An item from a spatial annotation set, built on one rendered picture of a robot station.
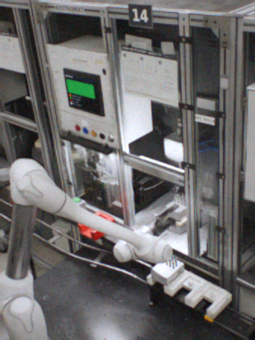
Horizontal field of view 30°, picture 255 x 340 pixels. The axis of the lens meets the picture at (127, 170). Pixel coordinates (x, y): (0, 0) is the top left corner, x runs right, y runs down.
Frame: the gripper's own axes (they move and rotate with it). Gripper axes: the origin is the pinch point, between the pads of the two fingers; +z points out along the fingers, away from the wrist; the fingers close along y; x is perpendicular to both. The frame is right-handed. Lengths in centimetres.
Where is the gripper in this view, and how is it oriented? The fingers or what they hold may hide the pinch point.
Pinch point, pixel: (173, 212)
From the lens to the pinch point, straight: 244.7
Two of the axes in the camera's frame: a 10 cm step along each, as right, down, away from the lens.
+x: -7.3, -2.9, 6.2
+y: -0.9, -8.6, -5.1
